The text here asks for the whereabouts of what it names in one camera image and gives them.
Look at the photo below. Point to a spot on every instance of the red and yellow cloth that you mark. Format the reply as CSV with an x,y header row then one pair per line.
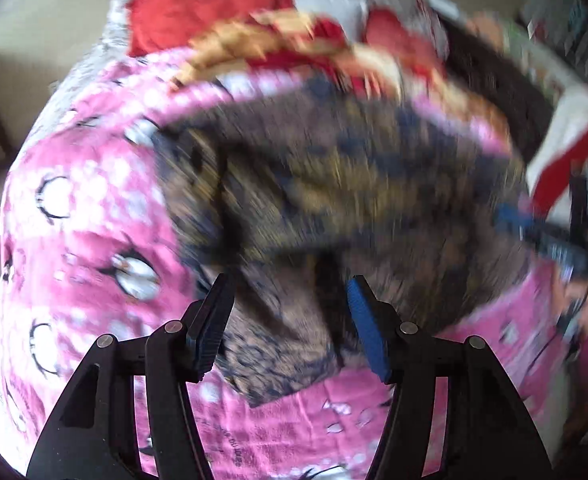
x,y
89,75

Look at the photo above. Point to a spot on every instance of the dark patterned cloth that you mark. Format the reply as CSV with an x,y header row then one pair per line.
x,y
324,185

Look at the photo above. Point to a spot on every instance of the person's right hand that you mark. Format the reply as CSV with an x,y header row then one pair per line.
x,y
586,300

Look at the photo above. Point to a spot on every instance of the orange and red floral blanket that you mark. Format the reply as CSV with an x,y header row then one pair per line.
x,y
284,35

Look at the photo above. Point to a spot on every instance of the black garment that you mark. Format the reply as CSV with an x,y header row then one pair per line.
x,y
499,85

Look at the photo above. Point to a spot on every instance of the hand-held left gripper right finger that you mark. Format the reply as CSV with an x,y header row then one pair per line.
x,y
369,330

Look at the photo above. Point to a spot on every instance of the pink penguin print blanket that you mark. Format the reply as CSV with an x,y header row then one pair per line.
x,y
84,220

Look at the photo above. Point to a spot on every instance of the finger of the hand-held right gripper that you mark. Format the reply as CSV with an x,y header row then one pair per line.
x,y
516,222

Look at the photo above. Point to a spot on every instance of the red ruffled pillow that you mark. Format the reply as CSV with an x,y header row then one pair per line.
x,y
184,5
394,35

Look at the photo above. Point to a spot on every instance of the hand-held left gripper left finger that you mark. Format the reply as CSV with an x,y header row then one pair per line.
x,y
211,330

